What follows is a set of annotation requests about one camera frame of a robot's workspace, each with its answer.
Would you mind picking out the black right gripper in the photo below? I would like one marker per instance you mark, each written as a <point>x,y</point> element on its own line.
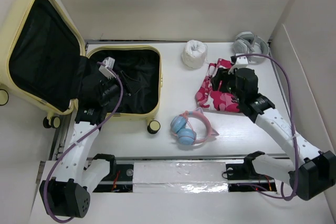
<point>221,74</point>

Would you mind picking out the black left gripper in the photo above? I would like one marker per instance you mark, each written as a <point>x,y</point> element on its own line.
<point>113,80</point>

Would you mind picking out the pink camouflage shorts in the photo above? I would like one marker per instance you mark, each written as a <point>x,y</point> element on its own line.
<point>213,100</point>

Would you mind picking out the white grey headphones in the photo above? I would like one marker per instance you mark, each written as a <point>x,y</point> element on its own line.
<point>248,43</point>

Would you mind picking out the white towel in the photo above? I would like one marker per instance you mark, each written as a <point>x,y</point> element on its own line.
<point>194,54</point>

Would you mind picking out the blue pink cat headphones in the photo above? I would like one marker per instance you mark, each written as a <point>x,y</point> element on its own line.
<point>181,128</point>

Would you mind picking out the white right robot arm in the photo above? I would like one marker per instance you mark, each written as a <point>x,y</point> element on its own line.
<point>310,171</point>

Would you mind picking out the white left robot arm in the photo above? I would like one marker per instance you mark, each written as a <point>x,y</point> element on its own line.
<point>67,189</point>

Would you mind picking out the yellow open suitcase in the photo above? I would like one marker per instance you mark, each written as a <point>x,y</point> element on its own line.
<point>44,60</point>

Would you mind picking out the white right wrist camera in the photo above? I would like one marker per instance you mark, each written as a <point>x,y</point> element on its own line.
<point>238,61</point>

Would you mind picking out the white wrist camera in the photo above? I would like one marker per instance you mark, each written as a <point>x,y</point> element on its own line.
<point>106,66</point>
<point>238,61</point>

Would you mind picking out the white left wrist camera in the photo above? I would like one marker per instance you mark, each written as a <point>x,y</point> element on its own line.
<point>106,66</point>

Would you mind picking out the metal base rail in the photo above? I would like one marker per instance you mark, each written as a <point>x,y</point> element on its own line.
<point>191,176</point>

